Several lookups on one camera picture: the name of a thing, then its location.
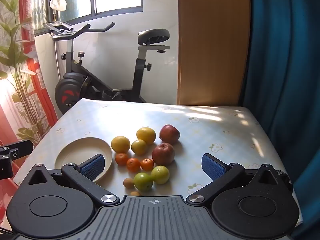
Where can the green lime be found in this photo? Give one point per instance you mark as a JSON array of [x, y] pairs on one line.
[[143, 181]]

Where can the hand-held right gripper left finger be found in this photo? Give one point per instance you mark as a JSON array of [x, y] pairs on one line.
[[93, 167]]

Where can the metal pipe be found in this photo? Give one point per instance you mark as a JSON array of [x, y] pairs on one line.
[[58, 60]]

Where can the dark red apple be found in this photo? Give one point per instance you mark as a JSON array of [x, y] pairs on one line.
[[169, 134]]

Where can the wooden cabinet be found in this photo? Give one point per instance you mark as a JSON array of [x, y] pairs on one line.
[[212, 42]]

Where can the printed plant backdrop cloth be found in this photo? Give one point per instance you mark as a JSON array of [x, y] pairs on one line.
[[15, 55]]

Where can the yellow-green jujube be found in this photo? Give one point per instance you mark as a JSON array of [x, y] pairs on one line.
[[160, 174]]

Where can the small orange tangerine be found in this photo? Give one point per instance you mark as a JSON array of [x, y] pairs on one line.
[[147, 164], [133, 164], [121, 159]]

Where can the black exercise bike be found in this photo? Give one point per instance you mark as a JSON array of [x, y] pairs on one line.
[[72, 87]]

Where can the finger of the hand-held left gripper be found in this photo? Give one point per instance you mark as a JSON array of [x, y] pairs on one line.
[[21, 148]]

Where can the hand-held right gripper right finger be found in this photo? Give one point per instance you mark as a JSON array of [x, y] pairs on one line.
[[212, 166]]

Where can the floral tablecloth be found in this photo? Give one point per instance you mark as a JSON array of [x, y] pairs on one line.
[[200, 130]]

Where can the small yellow plum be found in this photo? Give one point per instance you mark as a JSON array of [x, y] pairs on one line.
[[138, 147]]

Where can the blue curtain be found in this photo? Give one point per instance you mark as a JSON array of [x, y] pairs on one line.
[[287, 55]]

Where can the small brown longan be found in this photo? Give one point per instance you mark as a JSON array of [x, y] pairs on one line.
[[135, 193], [128, 182]]

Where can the brownish red apple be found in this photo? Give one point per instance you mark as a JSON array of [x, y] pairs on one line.
[[163, 153]]

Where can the white covered lamp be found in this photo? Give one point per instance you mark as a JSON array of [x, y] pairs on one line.
[[58, 3]]

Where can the cream round plate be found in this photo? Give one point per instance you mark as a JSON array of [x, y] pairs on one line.
[[80, 152]]

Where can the large yellow lemon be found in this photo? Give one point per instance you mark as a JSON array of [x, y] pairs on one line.
[[145, 135]]

